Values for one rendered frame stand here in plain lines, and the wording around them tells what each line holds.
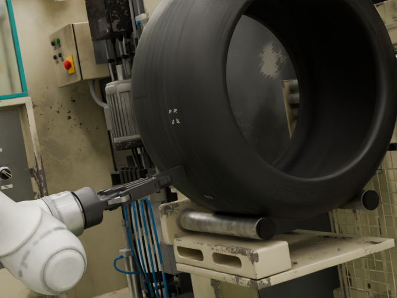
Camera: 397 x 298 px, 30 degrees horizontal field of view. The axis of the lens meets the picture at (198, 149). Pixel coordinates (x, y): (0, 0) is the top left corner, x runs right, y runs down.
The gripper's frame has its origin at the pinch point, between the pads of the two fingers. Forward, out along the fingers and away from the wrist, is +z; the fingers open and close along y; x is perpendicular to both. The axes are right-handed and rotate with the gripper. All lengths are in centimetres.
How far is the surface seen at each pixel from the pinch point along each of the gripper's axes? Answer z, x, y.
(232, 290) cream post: 21, 37, 28
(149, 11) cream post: 25, -36, 37
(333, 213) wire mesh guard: 59, 29, 29
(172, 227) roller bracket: 9.1, 15.4, 25.3
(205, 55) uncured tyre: 9.0, -21.3, -11.8
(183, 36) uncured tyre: 7.3, -25.9, -8.5
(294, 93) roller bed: 64, -5, 39
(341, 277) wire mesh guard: 56, 47, 29
